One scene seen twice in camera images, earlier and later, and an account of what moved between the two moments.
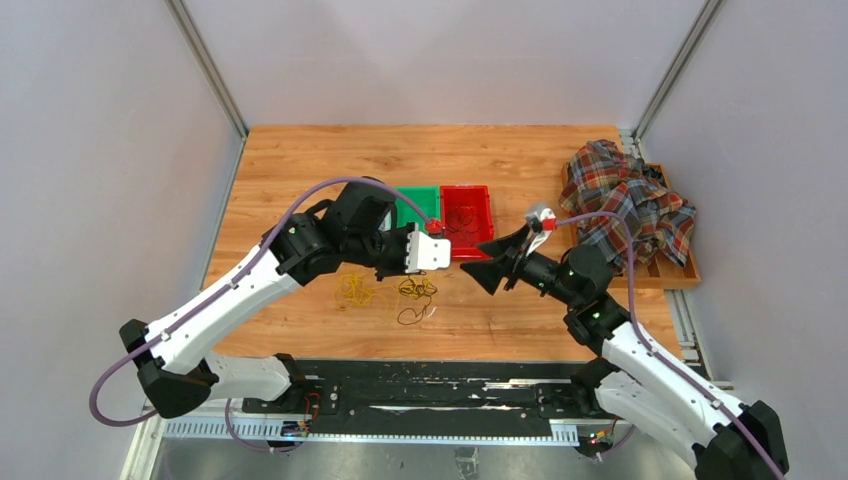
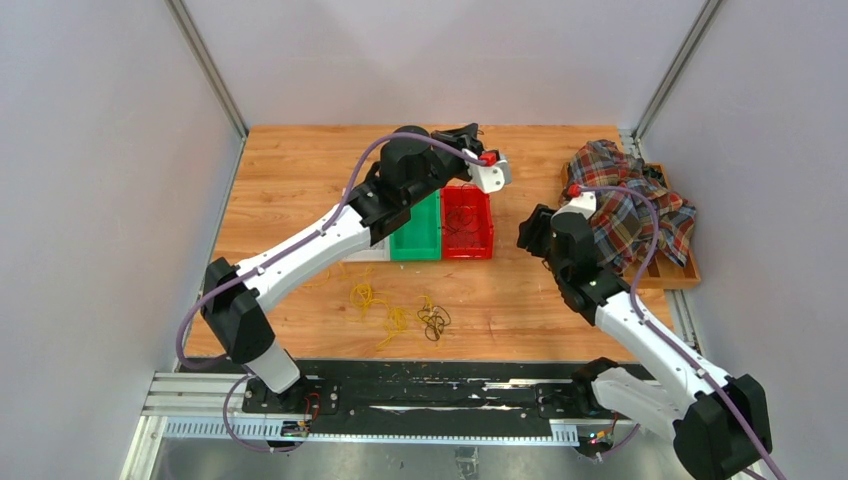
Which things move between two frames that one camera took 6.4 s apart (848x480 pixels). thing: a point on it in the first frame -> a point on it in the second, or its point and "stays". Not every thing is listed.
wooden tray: x=651 y=270 stays
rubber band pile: x=353 y=288 -> x=396 y=320
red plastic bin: x=466 y=220 stays
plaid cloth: x=605 y=178 stays
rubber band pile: x=415 y=287 -> x=464 y=217
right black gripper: x=489 y=274 -> x=533 y=229
